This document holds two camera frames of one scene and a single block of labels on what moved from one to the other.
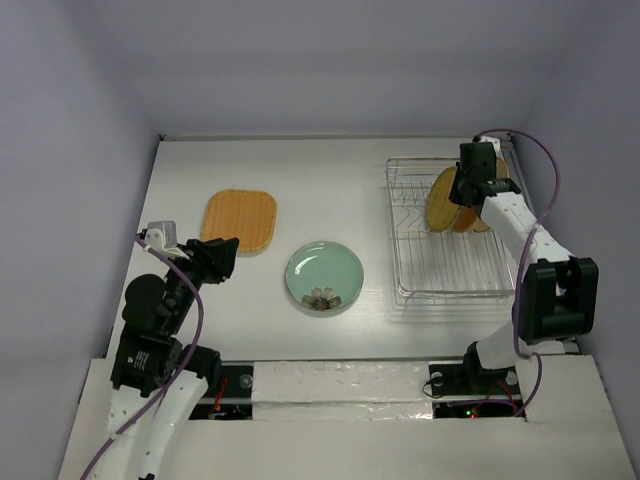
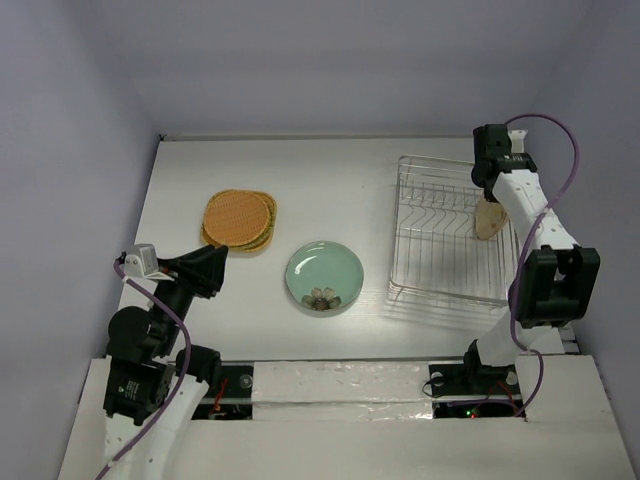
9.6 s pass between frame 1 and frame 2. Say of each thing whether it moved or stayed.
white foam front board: stayed
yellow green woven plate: moved
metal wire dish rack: stayed
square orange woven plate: stayed
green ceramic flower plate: stayed
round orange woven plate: moved
